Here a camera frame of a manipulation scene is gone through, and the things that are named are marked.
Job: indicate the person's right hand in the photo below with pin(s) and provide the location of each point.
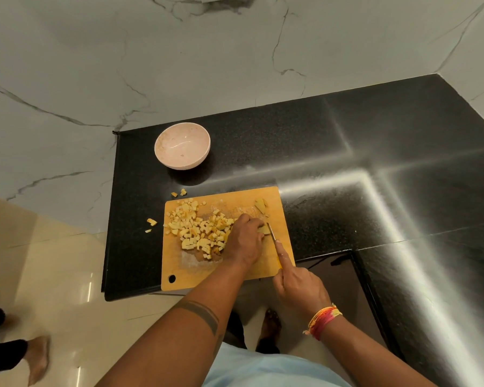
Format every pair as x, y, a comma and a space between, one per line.
300, 288

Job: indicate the person's left hand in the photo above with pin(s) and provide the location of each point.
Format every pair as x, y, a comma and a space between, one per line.
242, 243

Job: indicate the person's right thumb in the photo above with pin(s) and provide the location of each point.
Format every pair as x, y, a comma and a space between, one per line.
276, 281

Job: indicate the person's left fingers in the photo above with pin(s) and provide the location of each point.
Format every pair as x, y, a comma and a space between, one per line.
253, 224

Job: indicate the yellow fruit slice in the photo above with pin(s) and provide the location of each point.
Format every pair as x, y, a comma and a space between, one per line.
263, 230

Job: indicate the kitchen knife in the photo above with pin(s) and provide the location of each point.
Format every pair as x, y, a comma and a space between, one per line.
272, 237

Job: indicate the person's left forearm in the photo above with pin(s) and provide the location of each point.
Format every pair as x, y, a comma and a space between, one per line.
185, 330

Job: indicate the person's right forearm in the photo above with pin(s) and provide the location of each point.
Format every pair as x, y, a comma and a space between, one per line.
367, 354

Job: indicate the large yellow fruit chunk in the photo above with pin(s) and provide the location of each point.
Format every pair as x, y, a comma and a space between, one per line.
260, 205

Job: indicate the wooden cutting board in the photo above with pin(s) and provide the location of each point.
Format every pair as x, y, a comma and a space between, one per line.
274, 221

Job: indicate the person's foot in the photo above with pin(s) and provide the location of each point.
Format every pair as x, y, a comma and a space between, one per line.
271, 324

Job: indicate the pile of yellow fruit cubes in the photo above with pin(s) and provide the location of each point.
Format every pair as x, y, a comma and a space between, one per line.
197, 231

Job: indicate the black trousers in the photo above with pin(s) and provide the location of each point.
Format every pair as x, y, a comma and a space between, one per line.
236, 330

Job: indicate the light blue shirt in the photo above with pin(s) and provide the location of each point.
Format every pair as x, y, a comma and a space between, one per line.
266, 368

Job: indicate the pink bowl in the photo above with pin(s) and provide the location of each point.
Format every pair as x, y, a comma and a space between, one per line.
182, 145

